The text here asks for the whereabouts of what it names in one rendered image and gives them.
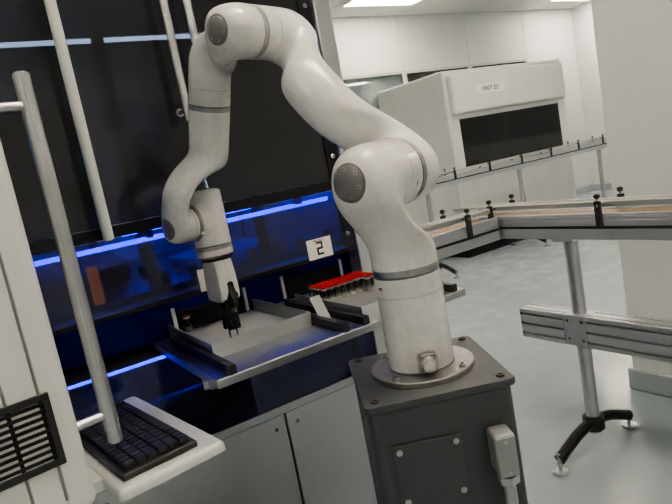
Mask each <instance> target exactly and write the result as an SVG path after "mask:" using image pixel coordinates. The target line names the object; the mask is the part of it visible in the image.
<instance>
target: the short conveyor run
mask: <svg viewBox="0 0 672 504"><path fill-rule="evenodd" d="M439 212H440V213H441V214H442V216H440V220H437V221H433V222H430V223H426V224H423V225H419V226H418V227H420V228H421V229H422V230H424V231H425V232H427V233H428V234H429V235H430V236H431V237H432V238H433V240H434V243H435V246H436V250H437V255H438V260H440V259H443V258H446V257H449V256H452V255H455V254H458V253H461V252H464V251H467V250H470V249H473V248H476V247H479V246H483V245H486V244H489V243H492V242H495V241H498V240H501V236H500V229H499V222H498V219H497V217H494V218H491V219H479V218H476V217H480V216H483V215H487V214H489V213H490V209H485V210H482V211H478V209H476V210H472V211H469V209H468V208H466V209H464V213H462V214H458V215H455V216H451V217H447V218H446V215H444V213H445V210H444V209H443V210H440V211H439Z"/></svg>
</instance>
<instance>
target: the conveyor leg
mask: <svg viewBox="0 0 672 504"><path fill-rule="evenodd" d="M552 241H553V242H563V245H564V252H565V260H566V268H567V275H568V283H569V291H570V298H571V306H572V313H573V314H575V315H581V314H586V313H587V309H586V301H585V294H584V286H583V278H582V270H581V262H580V254H579V246H578V240H576V239H552ZM577 352H578V360H579V367H580V375H581V383H582V390H583V398H584V406H585V413H586V416H587V417H589V418H596V417H599V416H600V412H599V404H598V396H597V388H596V380H595V372H594V365H593V357H592V349H591V348H586V347H580V346H577Z"/></svg>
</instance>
